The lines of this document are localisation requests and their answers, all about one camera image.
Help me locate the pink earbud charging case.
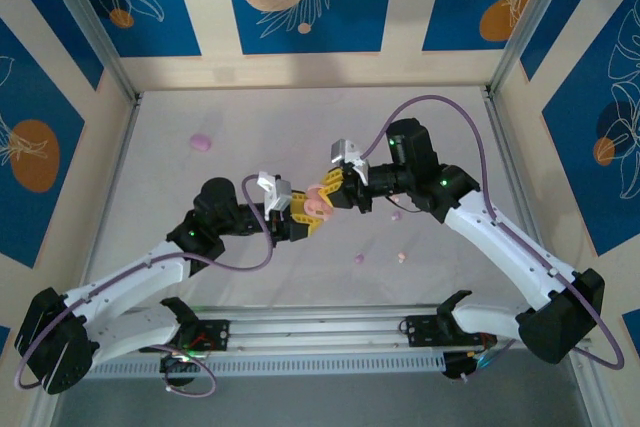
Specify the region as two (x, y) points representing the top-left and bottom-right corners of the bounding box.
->
(301, 183), (335, 222)

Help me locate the aluminium table side rail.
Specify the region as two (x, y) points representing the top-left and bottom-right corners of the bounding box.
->
(24, 94), (144, 427)
(482, 89), (619, 427)

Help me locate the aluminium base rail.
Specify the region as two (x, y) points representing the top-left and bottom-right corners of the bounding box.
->
(189, 304), (441, 348)

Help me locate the grey slotted cable duct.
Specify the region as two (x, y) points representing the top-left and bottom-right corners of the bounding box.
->
(89, 352), (447, 379)

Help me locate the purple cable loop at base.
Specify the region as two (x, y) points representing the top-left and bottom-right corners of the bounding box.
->
(139, 343), (217, 397)

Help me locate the aluminium frame post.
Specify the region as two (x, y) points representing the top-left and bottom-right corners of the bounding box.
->
(485, 0), (617, 98)
(35, 0), (141, 104)

